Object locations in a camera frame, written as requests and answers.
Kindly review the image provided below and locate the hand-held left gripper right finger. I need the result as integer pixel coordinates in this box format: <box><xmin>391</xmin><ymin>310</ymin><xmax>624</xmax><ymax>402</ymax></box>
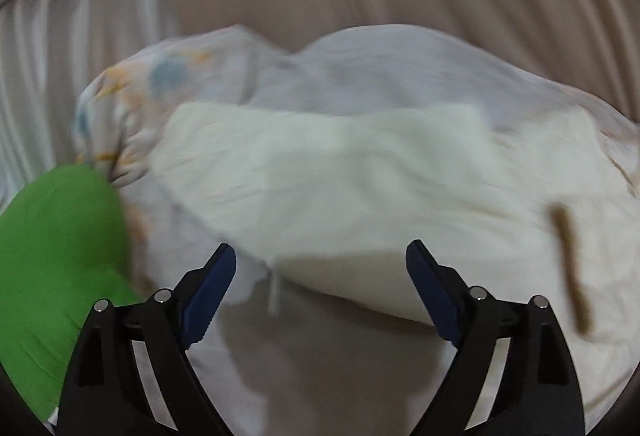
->
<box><xmin>405</xmin><ymin>239</ymin><xmax>586</xmax><ymax>436</ymax></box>

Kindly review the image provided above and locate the white striped curtain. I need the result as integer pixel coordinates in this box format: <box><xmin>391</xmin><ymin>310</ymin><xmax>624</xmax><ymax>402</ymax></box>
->
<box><xmin>0</xmin><ymin>0</ymin><xmax>181</xmax><ymax>211</ymax></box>

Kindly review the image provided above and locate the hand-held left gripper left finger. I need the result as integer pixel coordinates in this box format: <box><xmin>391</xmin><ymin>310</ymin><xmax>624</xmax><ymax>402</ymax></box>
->
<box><xmin>56</xmin><ymin>243</ymin><xmax>237</xmax><ymax>436</ymax></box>

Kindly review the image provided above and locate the floral printed quilt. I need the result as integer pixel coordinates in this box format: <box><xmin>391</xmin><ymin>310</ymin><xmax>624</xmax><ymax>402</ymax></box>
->
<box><xmin>72</xmin><ymin>23</ymin><xmax>640</xmax><ymax>422</ymax></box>

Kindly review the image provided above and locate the cream white garment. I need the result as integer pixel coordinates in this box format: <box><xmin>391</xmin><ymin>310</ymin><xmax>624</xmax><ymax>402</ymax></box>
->
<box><xmin>150</xmin><ymin>102</ymin><xmax>640</xmax><ymax>412</ymax></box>

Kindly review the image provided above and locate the green cloth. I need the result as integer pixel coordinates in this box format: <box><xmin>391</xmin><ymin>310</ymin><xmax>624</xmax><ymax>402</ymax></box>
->
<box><xmin>0</xmin><ymin>164</ymin><xmax>143</xmax><ymax>423</ymax></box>

